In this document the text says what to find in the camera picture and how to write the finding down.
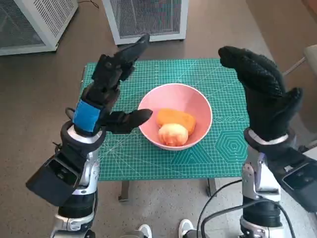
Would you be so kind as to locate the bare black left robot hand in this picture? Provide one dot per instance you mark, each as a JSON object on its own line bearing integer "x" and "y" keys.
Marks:
{"x": 86, "y": 116}

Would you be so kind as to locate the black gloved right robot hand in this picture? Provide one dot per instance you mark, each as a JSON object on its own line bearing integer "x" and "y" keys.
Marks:
{"x": 267, "y": 109}

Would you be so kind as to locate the long toy bread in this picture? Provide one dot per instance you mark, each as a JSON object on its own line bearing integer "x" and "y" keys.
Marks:
{"x": 180, "y": 119}

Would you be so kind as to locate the round toy bread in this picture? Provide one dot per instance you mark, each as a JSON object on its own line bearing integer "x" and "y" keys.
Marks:
{"x": 173, "y": 135}

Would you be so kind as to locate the pink bowl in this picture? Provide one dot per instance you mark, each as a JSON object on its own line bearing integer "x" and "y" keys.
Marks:
{"x": 178, "y": 96}

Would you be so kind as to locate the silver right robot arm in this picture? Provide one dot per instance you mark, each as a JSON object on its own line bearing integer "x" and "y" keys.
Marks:
{"x": 260, "y": 178}

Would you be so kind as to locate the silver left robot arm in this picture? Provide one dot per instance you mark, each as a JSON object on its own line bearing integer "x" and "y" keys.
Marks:
{"x": 84, "y": 173}

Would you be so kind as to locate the grey table leg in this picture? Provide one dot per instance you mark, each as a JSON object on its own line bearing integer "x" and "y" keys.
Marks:
{"x": 212, "y": 188}
{"x": 124, "y": 191}

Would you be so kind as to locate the green cutting mat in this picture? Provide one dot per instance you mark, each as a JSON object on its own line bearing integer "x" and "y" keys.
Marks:
{"x": 173, "y": 72}

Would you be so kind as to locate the large white mesh cabinet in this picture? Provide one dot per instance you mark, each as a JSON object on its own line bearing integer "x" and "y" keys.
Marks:
{"x": 49, "y": 19}

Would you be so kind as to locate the small white mesh cabinet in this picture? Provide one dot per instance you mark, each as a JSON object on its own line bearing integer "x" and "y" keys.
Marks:
{"x": 148, "y": 17}

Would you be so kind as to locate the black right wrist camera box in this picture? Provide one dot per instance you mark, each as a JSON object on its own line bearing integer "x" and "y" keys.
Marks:
{"x": 299, "y": 178}

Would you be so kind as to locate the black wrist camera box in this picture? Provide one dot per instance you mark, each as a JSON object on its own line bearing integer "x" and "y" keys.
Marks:
{"x": 49, "y": 183}
{"x": 299, "y": 178}

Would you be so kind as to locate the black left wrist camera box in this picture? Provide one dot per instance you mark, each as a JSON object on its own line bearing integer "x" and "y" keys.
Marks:
{"x": 49, "y": 183}

